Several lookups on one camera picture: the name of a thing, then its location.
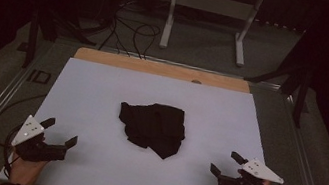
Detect black tripod stand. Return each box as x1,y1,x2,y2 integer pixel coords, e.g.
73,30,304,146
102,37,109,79
236,19,321,130
20,0,103,80

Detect white metal stand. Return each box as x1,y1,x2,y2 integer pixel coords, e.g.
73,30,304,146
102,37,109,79
157,0,266,70

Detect black floor cables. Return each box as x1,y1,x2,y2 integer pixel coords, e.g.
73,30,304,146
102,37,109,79
97,0,167,63

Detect white table mat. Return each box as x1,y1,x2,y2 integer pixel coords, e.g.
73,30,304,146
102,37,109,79
0,48,298,185

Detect person's left hand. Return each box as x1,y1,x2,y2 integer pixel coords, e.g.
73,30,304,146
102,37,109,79
5,149,50,185

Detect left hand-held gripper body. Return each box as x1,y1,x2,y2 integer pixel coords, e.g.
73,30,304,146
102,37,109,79
8,111,72,168

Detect black tank top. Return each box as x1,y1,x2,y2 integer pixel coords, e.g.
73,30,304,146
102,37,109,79
112,97,191,163

